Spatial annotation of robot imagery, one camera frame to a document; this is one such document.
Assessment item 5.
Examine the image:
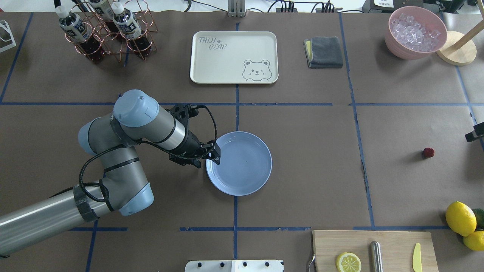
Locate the blue plate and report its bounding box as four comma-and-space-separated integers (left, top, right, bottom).
206, 131, 273, 196

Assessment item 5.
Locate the yellow lemon far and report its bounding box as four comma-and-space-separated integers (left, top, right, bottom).
462, 230, 484, 251

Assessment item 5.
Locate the wooden cutting board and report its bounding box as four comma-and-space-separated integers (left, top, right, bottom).
312, 230, 439, 272

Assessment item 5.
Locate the drink bottle two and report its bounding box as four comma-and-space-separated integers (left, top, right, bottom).
111, 2, 152, 59

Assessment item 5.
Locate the cream bear tray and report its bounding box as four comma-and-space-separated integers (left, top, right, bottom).
190, 31, 279, 84

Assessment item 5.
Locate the white cup rack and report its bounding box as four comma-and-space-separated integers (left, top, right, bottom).
0, 20, 17, 53

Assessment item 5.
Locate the pink bowl of ice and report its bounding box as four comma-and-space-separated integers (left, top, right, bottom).
385, 6, 447, 60

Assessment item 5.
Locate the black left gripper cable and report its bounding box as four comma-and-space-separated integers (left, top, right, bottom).
79, 105, 218, 202

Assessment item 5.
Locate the grey folded cloth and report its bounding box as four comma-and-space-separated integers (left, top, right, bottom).
304, 37, 343, 68

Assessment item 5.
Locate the yellow plastic knife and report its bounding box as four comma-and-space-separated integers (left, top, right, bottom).
412, 243, 422, 272

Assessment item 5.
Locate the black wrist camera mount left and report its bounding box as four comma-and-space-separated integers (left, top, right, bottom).
167, 104, 200, 130

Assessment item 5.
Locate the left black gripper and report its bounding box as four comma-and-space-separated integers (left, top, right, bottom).
169, 131, 221, 167

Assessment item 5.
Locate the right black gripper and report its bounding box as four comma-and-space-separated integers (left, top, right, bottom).
465, 122, 484, 142

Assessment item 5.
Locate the yellow lemon near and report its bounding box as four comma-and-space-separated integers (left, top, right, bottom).
445, 201, 477, 236

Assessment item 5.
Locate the yellow lemon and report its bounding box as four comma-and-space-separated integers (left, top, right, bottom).
462, 230, 484, 251
445, 201, 477, 236

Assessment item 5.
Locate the steel muddler black tip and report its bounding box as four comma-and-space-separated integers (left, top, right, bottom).
370, 241, 383, 272

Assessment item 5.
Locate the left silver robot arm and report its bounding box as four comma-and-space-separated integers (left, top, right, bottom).
0, 89, 221, 258

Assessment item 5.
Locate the drink bottle one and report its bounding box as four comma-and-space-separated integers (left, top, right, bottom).
55, 5, 104, 63

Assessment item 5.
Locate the copper wire bottle rack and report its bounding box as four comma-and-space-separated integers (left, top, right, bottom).
67, 0, 158, 66

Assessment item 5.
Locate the red strawberry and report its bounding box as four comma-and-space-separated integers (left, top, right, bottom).
421, 147, 435, 159

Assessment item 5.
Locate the drink bottle three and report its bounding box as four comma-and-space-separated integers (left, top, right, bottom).
88, 0, 114, 22

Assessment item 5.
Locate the wooden cup stand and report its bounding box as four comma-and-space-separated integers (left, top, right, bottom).
437, 20, 484, 66

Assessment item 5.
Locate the green lime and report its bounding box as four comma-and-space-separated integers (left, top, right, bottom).
472, 208, 484, 229

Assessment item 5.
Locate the lemon half slice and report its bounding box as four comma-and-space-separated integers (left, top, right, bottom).
335, 252, 362, 272

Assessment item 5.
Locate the aluminium frame post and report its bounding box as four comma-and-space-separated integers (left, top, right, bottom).
228, 0, 247, 18

